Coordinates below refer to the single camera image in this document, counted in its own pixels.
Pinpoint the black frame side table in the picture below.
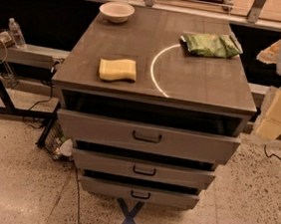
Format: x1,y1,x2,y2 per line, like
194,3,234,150
0,45,68,147

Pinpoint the top grey drawer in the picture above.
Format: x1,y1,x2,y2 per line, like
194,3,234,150
57,109,240,163

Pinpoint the bottom grey drawer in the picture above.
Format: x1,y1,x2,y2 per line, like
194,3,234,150
80,176,199,210

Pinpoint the middle grey drawer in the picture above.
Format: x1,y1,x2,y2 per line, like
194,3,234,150
72,148,215,190

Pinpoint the white bowl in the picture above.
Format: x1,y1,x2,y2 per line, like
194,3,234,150
100,1,135,24

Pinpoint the black floor cable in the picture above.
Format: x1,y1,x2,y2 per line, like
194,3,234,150
68,163,88,224

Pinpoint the grey drawer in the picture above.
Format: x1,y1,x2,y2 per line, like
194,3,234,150
72,148,215,190
80,176,199,210
57,109,240,163

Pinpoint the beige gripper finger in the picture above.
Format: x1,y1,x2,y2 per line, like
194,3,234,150
256,39,281,65

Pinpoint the wire mesh waste basket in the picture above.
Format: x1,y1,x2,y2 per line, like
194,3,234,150
44,119,73,160

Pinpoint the clear plastic water bottle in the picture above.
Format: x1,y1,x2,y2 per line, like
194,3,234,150
8,17,27,49

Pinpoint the yellow sponge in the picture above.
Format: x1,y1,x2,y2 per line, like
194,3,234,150
99,59,137,82

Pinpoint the grey drawer cabinet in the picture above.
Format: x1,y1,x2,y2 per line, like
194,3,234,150
53,7,256,197

